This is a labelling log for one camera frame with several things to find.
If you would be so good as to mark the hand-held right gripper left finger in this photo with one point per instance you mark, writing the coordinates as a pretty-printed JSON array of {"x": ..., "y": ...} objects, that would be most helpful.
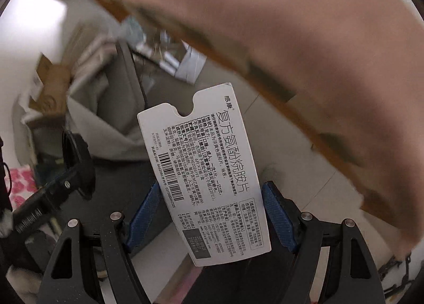
[{"x": 144, "y": 214}]

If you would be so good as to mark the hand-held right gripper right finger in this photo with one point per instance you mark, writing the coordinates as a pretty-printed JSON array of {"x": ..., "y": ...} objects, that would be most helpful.
[{"x": 278, "y": 218}]

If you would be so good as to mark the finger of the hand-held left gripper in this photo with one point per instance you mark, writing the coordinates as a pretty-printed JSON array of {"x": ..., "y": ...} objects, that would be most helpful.
[{"x": 59, "y": 191}]

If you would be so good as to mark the white medicine box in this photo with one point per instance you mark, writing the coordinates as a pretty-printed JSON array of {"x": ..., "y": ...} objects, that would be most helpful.
[{"x": 205, "y": 175}]

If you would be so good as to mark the pink floral cloth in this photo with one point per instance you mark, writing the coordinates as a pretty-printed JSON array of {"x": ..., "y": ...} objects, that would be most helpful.
[{"x": 20, "y": 184}]

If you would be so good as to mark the small white paper box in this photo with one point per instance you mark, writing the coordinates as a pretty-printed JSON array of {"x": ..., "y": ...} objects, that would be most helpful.
[{"x": 188, "y": 65}]

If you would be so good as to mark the large brown cardboard box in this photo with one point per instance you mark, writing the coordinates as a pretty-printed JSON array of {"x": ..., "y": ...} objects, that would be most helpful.
[{"x": 298, "y": 59}]

